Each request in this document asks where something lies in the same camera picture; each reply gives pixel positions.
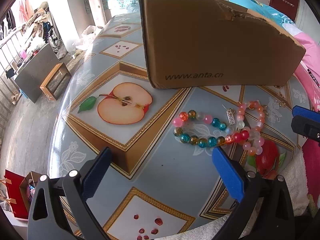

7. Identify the red gift bag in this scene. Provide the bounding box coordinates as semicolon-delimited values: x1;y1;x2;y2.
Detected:
1;170;29;219

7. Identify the brown cardboard box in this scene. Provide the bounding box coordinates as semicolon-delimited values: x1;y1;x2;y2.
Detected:
139;0;305;89

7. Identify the small wooden stool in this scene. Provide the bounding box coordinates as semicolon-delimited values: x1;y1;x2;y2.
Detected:
40;63;71;101

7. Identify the grey cabinet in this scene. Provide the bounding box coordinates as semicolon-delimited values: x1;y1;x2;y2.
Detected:
14;44;59;103

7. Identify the blue floral pillow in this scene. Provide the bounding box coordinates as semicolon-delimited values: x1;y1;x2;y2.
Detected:
229;0;295;26

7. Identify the pink blanket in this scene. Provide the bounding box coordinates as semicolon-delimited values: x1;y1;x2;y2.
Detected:
283;23;319;206

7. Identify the silver abacus charm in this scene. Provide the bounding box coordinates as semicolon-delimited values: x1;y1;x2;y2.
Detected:
223;105;236;126

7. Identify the pink orange bead bracelet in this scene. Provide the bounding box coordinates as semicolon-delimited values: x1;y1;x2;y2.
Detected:
236;100;266;156

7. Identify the colourful glass bead bracelet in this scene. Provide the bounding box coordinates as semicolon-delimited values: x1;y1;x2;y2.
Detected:
172;109;250;149

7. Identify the white fluffy towel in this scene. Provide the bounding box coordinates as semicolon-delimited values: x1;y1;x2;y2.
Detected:
164;151;309;240

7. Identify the fruit print tablecloth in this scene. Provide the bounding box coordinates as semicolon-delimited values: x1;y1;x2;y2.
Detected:
48;13;311;239

